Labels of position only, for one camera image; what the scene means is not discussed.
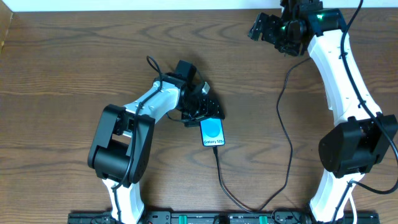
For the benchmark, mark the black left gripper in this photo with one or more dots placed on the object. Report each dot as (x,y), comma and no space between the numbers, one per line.
(208,109)

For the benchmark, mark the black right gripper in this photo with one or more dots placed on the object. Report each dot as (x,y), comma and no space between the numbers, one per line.
(269,32)

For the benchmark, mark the blue Galaxy smartphone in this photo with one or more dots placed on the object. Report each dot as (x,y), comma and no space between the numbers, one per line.
(212,133)

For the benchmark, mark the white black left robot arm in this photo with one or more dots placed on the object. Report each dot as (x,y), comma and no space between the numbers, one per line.
(120,150)

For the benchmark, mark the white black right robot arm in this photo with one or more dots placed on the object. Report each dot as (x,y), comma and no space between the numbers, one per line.
(362,133)

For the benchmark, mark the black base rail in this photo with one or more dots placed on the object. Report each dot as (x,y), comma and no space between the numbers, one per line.
(283,217)

